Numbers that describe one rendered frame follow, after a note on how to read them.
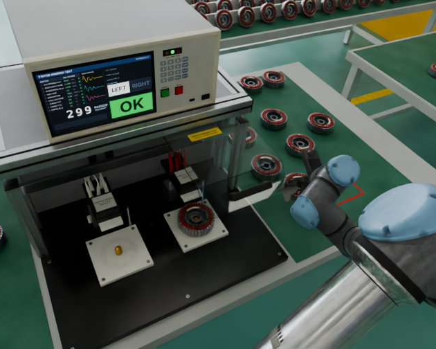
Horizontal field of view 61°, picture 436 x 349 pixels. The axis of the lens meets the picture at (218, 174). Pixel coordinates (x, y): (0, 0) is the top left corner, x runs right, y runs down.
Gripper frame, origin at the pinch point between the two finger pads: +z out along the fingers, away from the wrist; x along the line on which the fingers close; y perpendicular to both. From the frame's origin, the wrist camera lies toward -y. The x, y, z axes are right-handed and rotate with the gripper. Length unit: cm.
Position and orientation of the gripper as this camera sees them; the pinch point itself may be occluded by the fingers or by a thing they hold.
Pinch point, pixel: (298, 187)
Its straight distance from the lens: 125.5
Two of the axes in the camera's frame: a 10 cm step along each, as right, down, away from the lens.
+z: -1.1, 2.2, 9.7
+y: 0.2, 9.8, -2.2
